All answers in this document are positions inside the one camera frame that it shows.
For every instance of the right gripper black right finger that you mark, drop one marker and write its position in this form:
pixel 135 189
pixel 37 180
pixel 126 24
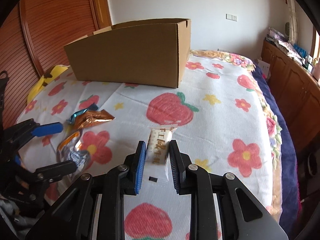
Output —
pixel 179 163

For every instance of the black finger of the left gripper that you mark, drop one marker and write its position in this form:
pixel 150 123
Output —
pixel 56 171

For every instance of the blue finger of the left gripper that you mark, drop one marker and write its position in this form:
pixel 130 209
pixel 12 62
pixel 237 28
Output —
pixel 47 129

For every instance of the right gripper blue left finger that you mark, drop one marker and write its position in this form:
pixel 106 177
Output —
pixel 135 163

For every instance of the white nougat candy packet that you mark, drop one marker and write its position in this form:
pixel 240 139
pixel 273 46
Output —
pixel 158 144

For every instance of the orange chicken leg packet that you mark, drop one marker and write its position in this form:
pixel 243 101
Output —
pixel 71 149

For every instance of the orange brown snack packet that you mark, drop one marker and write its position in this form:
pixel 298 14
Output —
pixel 92 118

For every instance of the teal candy wrapper packet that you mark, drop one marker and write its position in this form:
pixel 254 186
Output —
pixel 71 119

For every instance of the yellow Pikachu plush toy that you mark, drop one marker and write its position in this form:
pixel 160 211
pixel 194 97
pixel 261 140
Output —
pixel 49 75

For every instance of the strawberry flower print tablecloth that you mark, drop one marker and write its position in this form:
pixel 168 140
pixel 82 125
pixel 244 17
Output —
pixel 215 116

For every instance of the brown cardboard box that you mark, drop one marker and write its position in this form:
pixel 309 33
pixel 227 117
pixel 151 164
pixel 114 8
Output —
pixel 146 52

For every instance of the floral bed quilt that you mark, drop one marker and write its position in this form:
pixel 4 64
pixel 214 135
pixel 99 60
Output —
pixel 286 202

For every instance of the wooden wardrobe sliding doors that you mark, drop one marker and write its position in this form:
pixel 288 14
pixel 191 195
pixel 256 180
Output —
pixel 33 36

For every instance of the wooden window cabinet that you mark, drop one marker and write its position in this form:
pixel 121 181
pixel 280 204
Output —
pixel 296 94

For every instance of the pink thermos bottle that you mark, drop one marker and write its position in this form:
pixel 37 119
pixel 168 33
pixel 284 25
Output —
pixel 316 71

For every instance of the patterned window curtain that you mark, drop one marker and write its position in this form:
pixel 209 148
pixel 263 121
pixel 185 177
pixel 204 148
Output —
pixel 293 22

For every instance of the white wall switch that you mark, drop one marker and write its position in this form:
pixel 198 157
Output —
pixel 231 17

